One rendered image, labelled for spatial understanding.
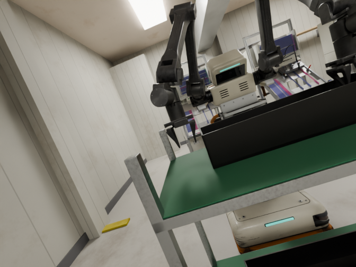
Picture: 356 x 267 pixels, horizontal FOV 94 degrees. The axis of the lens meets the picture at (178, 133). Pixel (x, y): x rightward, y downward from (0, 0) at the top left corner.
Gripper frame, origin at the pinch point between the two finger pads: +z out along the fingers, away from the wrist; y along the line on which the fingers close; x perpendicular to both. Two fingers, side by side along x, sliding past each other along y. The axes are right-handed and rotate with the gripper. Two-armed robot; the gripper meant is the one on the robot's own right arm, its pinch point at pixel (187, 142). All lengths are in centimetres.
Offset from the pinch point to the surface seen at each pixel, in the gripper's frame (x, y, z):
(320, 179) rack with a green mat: -25.2, 24.5, 10.8
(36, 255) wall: 69, -176, 68
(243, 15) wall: 509, 253, -223
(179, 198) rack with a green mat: -19.7, -4.7, 9.1
